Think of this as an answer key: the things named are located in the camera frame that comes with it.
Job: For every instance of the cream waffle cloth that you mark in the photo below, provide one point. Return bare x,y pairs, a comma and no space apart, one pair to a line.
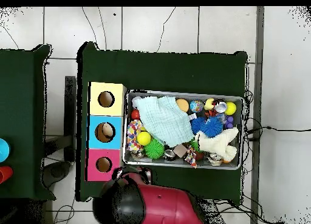
218,142

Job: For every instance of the smooth yellow ball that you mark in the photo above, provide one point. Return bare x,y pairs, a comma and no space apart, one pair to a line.
143,138

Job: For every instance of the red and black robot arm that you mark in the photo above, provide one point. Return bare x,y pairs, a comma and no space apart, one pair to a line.
165,204

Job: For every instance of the green spiky ball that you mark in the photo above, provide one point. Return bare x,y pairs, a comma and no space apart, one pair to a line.
154,148

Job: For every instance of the blue cup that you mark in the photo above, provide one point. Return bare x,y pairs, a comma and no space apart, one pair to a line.
3,150

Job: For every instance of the large multicoloured patterned cloth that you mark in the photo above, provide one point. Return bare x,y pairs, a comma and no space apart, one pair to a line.
133,134

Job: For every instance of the red cup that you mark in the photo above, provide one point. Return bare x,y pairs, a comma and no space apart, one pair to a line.
4,174

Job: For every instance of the dark green table cloth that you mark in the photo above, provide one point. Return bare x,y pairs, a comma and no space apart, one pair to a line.
170,71

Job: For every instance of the globe print ball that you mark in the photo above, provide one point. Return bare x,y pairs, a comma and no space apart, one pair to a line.
196,106

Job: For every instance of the green cloth covered side table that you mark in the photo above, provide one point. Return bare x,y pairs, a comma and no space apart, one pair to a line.
21,112

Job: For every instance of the small knotted multicoloured cloth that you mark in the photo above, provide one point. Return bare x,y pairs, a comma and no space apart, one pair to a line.
191,158

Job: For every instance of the orange foam ball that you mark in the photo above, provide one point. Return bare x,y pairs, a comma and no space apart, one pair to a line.
182,105

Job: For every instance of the wooden box with three holes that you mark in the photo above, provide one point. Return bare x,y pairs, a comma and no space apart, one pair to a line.
116,107

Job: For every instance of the mint green waffle cloth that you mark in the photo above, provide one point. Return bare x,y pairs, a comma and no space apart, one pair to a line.
165,119

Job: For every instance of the yellow tennis ball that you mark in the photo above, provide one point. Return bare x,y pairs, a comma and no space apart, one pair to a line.
230,108

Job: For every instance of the blue spiky toy with eyes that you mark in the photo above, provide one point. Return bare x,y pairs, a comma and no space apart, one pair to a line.
211,126

